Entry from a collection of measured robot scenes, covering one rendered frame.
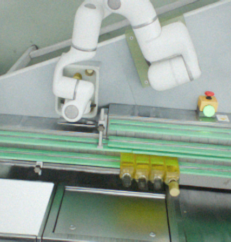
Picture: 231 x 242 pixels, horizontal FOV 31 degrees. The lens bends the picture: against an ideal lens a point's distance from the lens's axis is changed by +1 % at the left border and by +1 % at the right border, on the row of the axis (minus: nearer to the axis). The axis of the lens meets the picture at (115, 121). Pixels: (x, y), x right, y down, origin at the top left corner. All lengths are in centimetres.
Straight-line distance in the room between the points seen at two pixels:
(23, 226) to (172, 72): 73
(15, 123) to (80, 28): 63
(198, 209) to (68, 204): 52
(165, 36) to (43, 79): 67
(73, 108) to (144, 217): 49
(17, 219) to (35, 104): 54
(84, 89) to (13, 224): 53
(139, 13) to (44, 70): 63
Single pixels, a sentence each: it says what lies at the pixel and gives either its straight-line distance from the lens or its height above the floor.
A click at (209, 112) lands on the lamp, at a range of 174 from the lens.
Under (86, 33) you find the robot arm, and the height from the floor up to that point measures 112.
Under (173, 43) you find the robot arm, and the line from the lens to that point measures 134.
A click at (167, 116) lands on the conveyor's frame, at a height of 85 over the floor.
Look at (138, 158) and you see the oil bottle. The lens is 165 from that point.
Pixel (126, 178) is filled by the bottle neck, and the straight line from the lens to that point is 154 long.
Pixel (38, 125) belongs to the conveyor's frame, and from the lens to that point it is 180.
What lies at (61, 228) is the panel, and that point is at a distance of 153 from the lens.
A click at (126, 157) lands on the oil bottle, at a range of 165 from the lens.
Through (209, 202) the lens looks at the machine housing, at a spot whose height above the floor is 97.
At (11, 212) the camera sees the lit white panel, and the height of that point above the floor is 120.
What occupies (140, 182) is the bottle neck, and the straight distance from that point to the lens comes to 154.
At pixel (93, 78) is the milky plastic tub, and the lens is 176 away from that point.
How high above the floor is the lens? 243
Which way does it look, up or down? 65 degrees down
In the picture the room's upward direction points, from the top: 175 degrees counter-clockwise
